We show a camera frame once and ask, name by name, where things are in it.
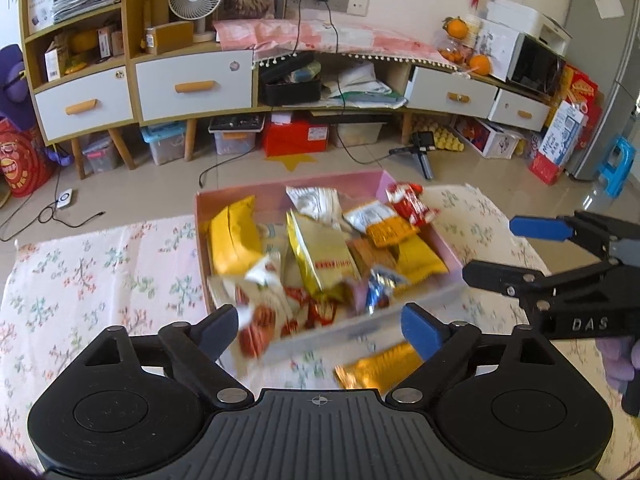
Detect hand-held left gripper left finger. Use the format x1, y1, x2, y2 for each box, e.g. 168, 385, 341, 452
82, 305, 255, 407

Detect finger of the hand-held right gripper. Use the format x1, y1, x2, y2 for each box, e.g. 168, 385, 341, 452
462, 260, 616, 306
510, 211, 640, 259

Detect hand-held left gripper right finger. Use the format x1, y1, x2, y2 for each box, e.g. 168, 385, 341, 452
389, 302, 556, 406

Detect white green snack packet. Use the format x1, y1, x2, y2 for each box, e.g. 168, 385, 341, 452
234, 255, 297, 359
286, 186, 347, 232

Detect gold foil snack packet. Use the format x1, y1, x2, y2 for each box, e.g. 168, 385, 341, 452
334, 342, 427, 395

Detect yellow snack packet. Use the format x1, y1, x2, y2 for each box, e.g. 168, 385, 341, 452
209, 195, 264, 277
397, 236, 449, 289

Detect red white candy packet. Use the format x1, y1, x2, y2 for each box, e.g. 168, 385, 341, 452
280, 286, 337, 337
385, 182, 441, 227

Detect clear orange snack packet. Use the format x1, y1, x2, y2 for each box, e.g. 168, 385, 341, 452
344, 200, 422, 249

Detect yellow chip bag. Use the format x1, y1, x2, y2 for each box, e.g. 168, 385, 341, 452
286, 210, 362, 302

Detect pink cardboard box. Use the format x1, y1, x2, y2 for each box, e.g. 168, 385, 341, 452
194, 170, 468, 366

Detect person's right hand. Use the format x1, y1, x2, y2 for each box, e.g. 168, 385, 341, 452
597, 338, 638, 388

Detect blue white carton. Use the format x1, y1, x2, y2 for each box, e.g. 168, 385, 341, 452
530, 100, 589, 186

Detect blue plastic stool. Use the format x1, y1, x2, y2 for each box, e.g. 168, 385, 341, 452
600, 136, 636, 198

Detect white box red print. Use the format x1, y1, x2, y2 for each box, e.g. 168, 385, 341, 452
452, 115, 523, 159

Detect yellow egg tray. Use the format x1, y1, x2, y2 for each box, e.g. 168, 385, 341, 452
407, 127, 463, 152

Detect red gift box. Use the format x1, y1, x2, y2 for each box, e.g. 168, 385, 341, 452
555, 65, 601, 128

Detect black white microwave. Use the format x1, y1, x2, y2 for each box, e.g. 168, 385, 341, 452
507, 32, 568, 97

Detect grey refrigerator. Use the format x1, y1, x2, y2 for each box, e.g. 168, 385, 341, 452
565, 0, 640, 181

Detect yellow star mat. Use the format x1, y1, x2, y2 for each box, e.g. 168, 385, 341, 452
265, 152, 319, 174

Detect white printed paper bag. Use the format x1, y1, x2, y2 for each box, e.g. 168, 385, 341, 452
472, 25, 523, 81

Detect clear bin blue lid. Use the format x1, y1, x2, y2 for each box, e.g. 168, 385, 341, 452
141, 122, 187, 166

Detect clear bin dark contents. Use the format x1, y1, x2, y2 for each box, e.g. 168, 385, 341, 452
209, 115, 265, 157

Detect bag of small oranges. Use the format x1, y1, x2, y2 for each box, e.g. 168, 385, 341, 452
436, 35, 471, 64

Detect clear storage bin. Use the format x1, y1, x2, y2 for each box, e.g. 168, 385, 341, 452
332, 120, 388, 149
82, 132, 123, 173

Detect red storage box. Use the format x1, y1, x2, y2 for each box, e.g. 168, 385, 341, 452
262, 112, 331, 157

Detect white appliance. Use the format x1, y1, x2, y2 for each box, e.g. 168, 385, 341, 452
487, 0, 573, 42

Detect pile of papers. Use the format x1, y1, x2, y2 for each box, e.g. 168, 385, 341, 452
320, 60, 408, 110

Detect black case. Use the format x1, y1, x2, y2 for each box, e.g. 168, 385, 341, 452
259, 52, 323, 107

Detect red gift bag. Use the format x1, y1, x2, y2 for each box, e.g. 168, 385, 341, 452
0, 117, 57, 198

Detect pink floral cloth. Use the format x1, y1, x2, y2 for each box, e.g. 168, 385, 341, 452
214, 17, 458, 69

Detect small brown box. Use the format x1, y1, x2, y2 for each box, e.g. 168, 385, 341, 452
97, 25, 125, 58

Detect small white box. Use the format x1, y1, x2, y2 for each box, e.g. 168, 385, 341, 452
44, 47, 64, 82

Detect yellow toy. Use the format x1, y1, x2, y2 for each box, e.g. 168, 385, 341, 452
65, 30, 99, 73

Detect purple plush toy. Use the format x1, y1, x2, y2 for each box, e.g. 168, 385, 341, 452
0, 44, 40, 133

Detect wooden cabinet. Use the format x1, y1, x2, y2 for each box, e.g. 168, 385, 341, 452
17, 0, 258, 181

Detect white printed box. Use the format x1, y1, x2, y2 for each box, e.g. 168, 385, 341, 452
27, 0, 55, 31

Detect white drawer wooden handle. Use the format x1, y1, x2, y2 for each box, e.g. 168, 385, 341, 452
404, 66, 499, 116
135, 50, 254, 122
34, 66, 135, 142
487, 89, 551, 132

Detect black camera tripod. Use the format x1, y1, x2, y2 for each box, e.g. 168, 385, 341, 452
389, 131, 436, 180

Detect wall power outlets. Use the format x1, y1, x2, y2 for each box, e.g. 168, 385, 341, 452
292, 0, 369, 17

